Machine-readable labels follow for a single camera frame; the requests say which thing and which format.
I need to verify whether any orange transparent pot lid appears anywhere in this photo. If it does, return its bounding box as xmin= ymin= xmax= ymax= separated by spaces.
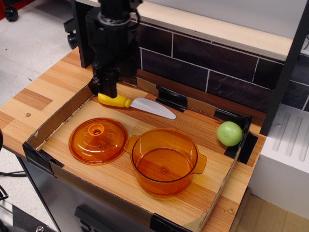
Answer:
xmin=68 ymin=117 xmax=128 ymax=165

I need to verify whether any black caster wheel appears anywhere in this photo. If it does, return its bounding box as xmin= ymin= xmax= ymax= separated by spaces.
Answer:
xmin=4 ymin=5 xmax=18 ymax=22

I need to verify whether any green toy apple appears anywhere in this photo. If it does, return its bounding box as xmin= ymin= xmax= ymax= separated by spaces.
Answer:
xmin=217 ymin=121 xmax=243 ymax=146

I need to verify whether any dark brick backsplash shelf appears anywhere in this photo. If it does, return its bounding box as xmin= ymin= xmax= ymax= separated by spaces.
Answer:
xmin=72 ymin=0 xmax=309 ymax=134

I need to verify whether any orange transparent pot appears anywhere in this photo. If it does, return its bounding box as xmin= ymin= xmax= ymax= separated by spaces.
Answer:
xmin=125 ymin=128 xmax=207 ymax=196

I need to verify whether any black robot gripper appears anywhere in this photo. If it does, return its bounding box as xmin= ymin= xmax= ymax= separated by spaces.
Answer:
xmin=85 ymin=7 xmax=140 ymax=98

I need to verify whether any cardboard fence with black tape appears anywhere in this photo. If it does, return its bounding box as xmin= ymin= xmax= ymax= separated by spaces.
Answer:
xmin=22 ymin=64 xmax=259 ymax=232

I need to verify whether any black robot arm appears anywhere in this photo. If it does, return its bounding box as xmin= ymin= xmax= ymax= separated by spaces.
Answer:
xmin=85 ymin=0 xmax=142 ymax=99

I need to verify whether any yellow handled white toy knife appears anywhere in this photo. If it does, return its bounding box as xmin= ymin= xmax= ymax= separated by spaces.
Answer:
xmin=98 ymin=93 xmax=176 ymax=120

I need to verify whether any black cable on floor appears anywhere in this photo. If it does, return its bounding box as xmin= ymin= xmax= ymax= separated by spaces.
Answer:
xmin=0 ymin=170 xmax=27 ymax=177

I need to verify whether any black chair base wheel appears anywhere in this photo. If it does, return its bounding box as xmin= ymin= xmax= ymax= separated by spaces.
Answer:
xmin=63 ymin=18 xmax=78 ymax=49

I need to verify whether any white toy sink unit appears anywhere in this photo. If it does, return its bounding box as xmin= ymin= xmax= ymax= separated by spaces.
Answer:
xmin=249 ymin=104 xmax=309 ymax=218

